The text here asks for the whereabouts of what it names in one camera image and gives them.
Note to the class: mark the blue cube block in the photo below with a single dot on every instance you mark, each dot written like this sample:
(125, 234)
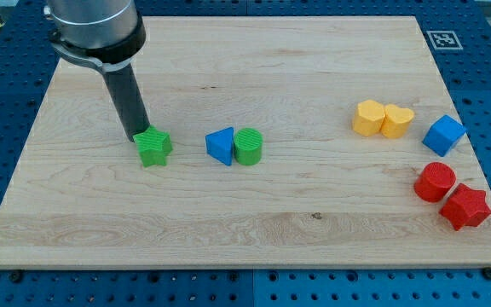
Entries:
(443, 135)

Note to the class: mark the wooden board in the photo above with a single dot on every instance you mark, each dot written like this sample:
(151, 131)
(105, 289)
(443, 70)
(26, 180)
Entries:
(322, 195)

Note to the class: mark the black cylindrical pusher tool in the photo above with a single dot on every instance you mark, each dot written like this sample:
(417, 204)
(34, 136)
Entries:
(123, 88)

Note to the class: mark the green star block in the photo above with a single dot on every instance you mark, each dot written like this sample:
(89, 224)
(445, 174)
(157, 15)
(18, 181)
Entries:
(153, 146)

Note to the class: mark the red cylinder block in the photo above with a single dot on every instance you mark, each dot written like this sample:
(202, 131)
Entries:
(434, 182)

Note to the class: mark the white fiducial marker tag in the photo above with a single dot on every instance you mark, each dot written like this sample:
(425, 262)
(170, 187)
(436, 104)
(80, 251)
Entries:
(444, 40)

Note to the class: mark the yellow heart block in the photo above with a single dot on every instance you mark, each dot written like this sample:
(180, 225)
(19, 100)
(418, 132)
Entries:
(397, 120)

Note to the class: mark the blue triangle block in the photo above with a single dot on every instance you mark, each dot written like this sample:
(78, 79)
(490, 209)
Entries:
(220, 145)

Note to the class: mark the green cylinder block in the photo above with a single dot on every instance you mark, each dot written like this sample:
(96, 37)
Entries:
(248, 146)

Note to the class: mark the red star block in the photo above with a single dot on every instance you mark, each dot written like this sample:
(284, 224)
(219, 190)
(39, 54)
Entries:
(466, 207)

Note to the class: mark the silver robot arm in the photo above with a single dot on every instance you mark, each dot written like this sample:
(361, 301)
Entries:
(103, 35)

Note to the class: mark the yellow pentagon block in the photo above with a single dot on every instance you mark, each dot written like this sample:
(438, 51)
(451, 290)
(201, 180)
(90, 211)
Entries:
(368, 118)

